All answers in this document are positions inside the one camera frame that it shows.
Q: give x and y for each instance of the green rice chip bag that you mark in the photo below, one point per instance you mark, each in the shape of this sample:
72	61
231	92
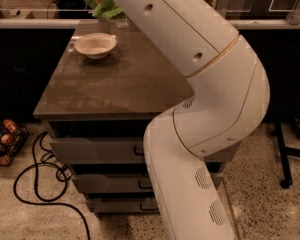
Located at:
104	9

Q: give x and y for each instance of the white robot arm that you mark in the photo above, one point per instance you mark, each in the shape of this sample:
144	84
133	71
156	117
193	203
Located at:
231	97

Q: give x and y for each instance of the white paper bowl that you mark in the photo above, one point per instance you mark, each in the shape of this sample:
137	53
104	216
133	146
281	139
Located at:
96	45

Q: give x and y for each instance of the grey drawer cabinet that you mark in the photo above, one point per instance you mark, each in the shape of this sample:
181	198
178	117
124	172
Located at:
113	97

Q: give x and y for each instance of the top grey drawer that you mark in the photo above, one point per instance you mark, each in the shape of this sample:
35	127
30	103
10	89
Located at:
72	151

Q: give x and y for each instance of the grey drawer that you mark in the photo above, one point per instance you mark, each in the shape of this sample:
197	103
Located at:
72	151
122	205
136	183

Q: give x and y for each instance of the middle grey drawer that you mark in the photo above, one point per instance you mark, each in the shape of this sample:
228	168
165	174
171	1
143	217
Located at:
136	183

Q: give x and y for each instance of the bottom grey drawer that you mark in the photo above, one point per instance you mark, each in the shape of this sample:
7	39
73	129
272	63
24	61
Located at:
122	205

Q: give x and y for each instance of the clear plastic water bottle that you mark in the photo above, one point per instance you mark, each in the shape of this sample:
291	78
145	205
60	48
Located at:
122	22

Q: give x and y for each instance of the black stand leg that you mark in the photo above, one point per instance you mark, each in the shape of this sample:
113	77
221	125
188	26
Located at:
284	152

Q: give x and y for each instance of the black wire basket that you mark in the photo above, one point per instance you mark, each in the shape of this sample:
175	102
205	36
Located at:
12	138

